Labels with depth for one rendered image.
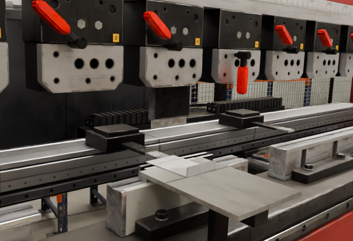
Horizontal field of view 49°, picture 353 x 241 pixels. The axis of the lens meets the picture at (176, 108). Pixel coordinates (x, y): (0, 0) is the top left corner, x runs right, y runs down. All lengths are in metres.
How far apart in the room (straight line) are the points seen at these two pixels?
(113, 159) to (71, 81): 0.45
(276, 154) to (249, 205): 0.54
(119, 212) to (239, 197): 0.25
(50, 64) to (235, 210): 0.37
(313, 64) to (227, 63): 0.37
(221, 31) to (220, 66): 0.08
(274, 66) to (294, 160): 0.33
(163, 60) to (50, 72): 0.23
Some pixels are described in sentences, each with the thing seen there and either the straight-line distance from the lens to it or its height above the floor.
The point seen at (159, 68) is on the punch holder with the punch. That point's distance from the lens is 0.76.
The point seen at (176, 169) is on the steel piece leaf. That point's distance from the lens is 0.82.
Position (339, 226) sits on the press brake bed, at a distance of 1.30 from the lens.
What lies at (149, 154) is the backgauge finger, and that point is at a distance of 0.91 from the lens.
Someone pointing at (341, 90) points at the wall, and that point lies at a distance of 8.61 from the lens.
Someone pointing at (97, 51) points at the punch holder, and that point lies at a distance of 0.68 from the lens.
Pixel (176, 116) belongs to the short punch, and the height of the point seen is 1.10.
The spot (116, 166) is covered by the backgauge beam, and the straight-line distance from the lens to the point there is 1.08.
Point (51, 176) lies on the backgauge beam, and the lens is 1.00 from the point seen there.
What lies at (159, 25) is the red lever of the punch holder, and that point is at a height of 1.29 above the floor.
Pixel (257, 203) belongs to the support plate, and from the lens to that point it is 0.69.
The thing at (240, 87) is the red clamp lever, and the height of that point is 1.17.
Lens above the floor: 1.26
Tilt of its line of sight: 9 degrees down
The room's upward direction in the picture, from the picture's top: 2 degrees clockwise
